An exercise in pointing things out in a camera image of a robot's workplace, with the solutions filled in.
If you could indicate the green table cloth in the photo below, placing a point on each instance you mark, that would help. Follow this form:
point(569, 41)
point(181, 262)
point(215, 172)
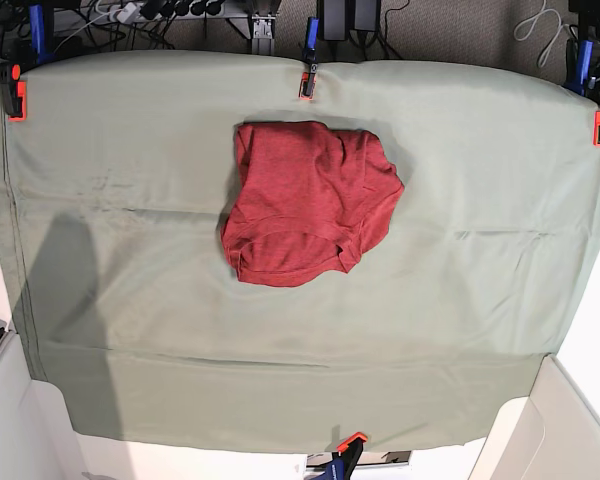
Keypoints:
point(113, 196)

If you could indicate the white bin right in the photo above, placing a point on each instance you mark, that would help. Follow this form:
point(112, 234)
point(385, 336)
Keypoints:
point(553, 433)

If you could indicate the black power adapter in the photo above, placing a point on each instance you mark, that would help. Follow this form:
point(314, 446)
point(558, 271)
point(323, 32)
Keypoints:
point(337, 18)

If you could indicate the grey metal table bracket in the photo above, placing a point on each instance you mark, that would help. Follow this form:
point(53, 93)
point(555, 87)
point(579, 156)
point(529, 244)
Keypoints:
point(263, 35)

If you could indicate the red long-sleeve T-shirt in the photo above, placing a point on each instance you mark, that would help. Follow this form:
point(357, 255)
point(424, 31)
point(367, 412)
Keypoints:
point(312, 199)

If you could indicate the blue clamp top left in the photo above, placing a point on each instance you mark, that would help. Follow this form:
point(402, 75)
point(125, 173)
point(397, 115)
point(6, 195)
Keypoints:
point(41, 27)

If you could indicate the orange black clamp far left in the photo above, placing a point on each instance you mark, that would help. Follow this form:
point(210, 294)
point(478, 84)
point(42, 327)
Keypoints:
point(13, 92)

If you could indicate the blue clamp top right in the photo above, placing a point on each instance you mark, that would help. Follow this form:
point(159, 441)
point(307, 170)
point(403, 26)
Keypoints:
point(578, 61)

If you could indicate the orange black clamp bottom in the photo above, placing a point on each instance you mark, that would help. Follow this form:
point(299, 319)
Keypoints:
point(345, 459)

